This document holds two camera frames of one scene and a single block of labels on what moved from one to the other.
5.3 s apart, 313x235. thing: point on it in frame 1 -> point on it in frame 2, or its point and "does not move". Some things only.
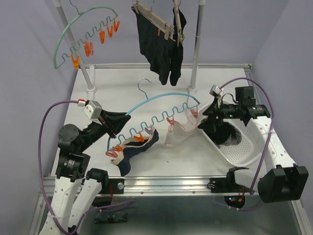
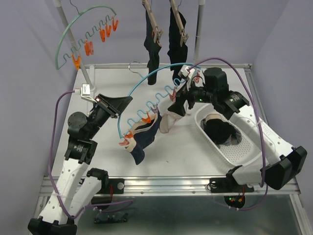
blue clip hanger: x=198 y=103 -> x=136 y=84
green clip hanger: x=88 y=43 does not move
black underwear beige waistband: x=222 y=131 does not move
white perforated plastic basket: x=246 y=152 does not move
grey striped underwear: x=235 y=138 does not move
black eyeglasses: x=103 y=218 does not move
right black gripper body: x=228 y=111 -> x=198 y=94
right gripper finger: x=211 y=124 -> x=178 y=107
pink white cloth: x=175 y=131 -> x=168 y=118
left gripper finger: x=113 y=122 -> x=117 y=104
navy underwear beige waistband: x=130 y=149 -> x=143 y=134
